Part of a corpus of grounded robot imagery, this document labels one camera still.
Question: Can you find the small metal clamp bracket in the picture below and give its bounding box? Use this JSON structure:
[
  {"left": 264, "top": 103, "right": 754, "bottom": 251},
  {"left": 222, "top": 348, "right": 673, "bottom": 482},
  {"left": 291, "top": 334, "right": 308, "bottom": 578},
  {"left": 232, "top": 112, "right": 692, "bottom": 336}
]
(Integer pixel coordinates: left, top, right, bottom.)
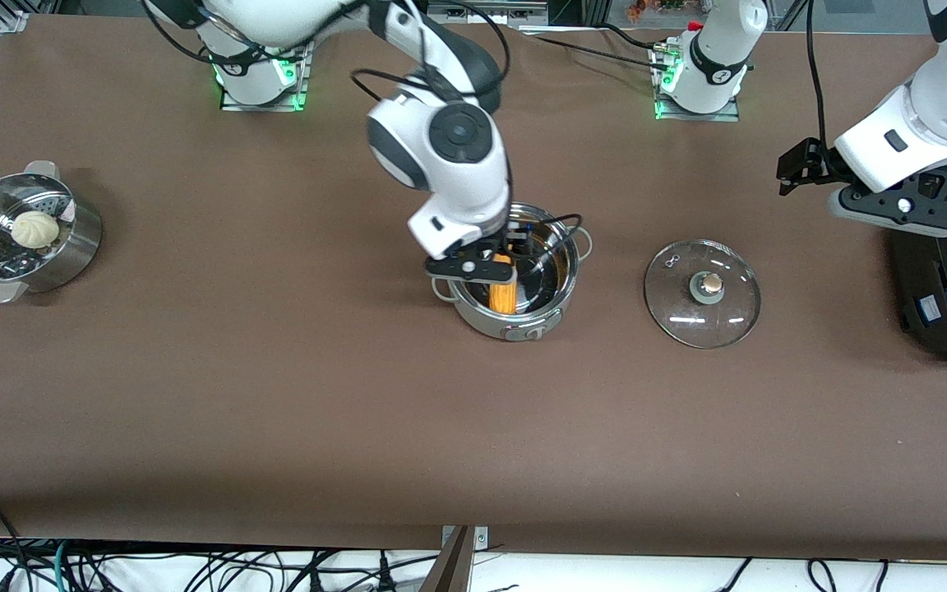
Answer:
[{"left": 440, "top": 525, "right": 490, "bottom": 550}]

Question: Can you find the short black table cable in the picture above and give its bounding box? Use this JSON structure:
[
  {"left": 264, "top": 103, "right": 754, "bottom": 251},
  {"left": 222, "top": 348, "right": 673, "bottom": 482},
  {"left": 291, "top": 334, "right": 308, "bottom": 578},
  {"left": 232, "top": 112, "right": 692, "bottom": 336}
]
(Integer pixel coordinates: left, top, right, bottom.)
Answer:
[{"left": 595, "top": 22, "right": 660, "bottom": 53}]

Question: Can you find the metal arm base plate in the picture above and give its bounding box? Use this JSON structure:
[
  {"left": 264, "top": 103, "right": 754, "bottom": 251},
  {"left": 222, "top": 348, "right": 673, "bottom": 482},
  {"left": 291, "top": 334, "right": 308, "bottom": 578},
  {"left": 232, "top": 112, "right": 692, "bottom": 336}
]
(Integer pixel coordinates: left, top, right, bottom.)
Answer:
[
  {"left": 653, "top": 39, "right": 743, "bottom": 123},
  {"left": 219, "top": 39, "right": 315, "bottom": 113}
]

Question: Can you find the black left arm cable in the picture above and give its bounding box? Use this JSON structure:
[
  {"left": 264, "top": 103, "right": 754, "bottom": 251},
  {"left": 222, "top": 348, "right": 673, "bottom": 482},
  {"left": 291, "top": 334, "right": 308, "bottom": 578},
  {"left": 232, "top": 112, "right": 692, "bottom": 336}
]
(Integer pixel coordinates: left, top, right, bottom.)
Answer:
[{"left": 805, "top": 0, "right": 829, "bottom": 149}]

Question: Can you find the grey aluminium frame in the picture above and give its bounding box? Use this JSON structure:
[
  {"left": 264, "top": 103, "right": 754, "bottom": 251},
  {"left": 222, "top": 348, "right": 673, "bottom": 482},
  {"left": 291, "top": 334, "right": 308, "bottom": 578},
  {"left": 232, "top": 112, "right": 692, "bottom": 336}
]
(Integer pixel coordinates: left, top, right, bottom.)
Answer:
[{"left": 427, "top": 0, "right": 550, "bottom": 27}]

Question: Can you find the glass pot lid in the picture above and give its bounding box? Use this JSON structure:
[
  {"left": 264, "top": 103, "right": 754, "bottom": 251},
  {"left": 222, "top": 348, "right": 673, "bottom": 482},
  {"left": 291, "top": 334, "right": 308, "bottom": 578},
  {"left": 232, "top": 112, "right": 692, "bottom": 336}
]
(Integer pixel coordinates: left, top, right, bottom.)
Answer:
[{"left": 643, "top": 238, "right": 763, "bottom": 350}]

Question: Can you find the dark camera stand pole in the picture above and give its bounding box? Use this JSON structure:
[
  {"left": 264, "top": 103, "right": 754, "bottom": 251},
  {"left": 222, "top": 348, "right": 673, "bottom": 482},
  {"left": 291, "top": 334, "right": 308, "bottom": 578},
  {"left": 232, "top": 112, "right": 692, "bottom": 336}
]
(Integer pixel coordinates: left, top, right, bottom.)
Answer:
[{"left": 418, "top": 526, "right": 475, "bottom": 592}]

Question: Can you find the steel steamer pot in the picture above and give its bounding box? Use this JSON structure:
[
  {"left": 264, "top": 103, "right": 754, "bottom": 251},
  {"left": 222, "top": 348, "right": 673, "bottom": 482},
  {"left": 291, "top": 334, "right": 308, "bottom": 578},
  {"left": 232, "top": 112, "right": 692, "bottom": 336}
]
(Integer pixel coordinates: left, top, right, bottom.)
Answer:
[{"left": 0, "top": 160, "right": 104, "bottom": 306}]

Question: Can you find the white steamed bun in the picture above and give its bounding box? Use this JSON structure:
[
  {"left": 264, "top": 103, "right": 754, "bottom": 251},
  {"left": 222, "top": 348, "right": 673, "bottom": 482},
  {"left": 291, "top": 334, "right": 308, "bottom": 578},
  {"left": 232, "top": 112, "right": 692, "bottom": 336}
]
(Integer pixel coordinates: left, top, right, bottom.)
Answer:
[{"left": 11, "top": 210, "right": 62, "bottom": 251}]

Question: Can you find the green floor cable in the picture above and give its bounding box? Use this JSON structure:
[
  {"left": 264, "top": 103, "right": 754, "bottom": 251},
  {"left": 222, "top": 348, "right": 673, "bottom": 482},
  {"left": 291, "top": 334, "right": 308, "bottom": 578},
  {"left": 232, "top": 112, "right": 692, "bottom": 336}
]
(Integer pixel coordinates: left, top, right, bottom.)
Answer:
[{"left": 49, "top": 541, "right": 73, "bottom": 592}]

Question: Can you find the steel cooking pot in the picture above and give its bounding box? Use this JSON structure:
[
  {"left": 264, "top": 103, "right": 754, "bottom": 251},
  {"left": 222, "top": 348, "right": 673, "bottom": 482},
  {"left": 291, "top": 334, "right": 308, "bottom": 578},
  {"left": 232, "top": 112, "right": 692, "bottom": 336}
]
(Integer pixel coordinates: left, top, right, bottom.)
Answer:
[{"left": 430, "top": 201, "right": 594, "bottom": 343}]

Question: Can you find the brown table cover sheet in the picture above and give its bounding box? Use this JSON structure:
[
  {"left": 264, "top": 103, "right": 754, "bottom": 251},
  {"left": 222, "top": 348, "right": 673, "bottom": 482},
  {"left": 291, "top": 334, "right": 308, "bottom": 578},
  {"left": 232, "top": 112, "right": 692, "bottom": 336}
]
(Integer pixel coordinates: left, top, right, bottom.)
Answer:
[{"left": 0, "top": 13, "right": 947, "bottom": 562}]

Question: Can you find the yellow corn cob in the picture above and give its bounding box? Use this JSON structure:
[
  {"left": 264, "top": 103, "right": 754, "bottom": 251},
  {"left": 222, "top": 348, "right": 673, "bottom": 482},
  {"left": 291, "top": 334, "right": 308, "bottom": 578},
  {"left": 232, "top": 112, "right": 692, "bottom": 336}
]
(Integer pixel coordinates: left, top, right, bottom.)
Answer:
[{"left": 487, "top": 254, "right": 519, "bottom": 317}]

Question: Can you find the long black table cable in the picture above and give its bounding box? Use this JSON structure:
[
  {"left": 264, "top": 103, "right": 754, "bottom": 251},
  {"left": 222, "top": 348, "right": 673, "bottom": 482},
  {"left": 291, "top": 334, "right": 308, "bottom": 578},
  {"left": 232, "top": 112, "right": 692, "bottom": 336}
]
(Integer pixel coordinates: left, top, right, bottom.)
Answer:
[{"left": 521, "top": 31, "right": 672, "bottom": 73}]

